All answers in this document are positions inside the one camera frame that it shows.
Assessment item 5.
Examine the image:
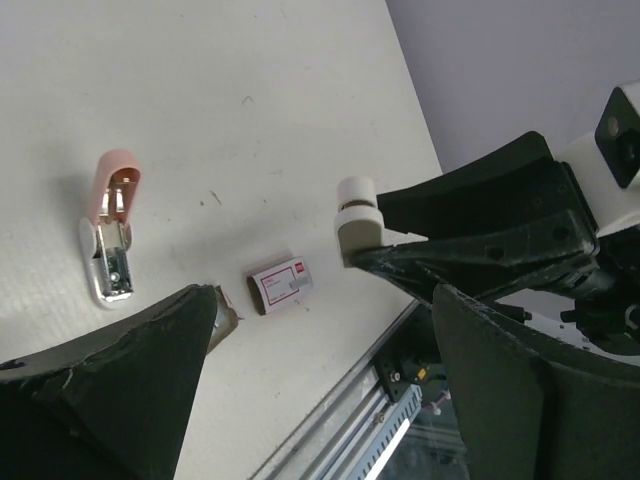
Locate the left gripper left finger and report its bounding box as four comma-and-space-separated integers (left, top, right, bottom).
1, 285, 217, 479

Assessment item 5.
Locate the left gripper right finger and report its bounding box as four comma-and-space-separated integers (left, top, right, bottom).
432, 285, 639, 479

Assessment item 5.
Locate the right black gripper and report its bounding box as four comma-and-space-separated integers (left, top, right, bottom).
351, 131, 620, 303

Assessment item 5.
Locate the staple box tray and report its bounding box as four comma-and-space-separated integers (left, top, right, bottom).
207, 286, 244, 354

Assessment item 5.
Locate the pink white mini stapler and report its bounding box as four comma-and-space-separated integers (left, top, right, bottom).
78, 149, 141, 309

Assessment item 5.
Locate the white staple remover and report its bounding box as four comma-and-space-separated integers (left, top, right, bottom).
334, 176, 384, 268

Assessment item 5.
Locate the red white staple box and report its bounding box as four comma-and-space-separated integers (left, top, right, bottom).
246, 257, 313, 316

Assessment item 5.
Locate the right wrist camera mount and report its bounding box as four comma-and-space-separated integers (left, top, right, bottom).
555, 81, 639, 237

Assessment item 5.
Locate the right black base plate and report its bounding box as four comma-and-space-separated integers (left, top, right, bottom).
373, 303, 447, 403

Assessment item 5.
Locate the white slotted cable duct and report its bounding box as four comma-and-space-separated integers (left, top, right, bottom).
349, 384, 461, 480

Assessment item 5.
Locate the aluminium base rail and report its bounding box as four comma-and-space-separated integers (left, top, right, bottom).
253, 301, 441, 479

